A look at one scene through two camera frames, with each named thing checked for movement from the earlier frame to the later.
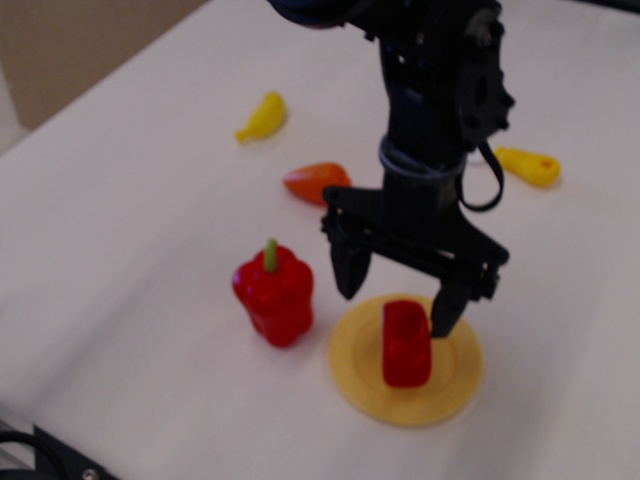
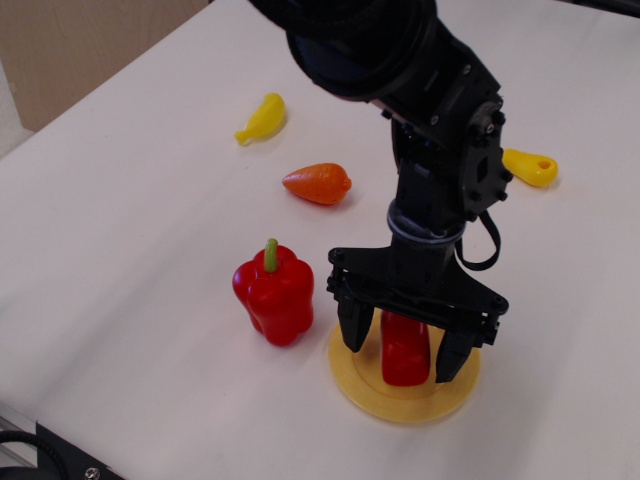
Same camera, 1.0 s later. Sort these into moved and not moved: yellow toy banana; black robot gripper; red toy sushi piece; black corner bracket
Moved: black robot gripper
Not moved: yellow toy banana; red toy sushi piece; black corner bracket
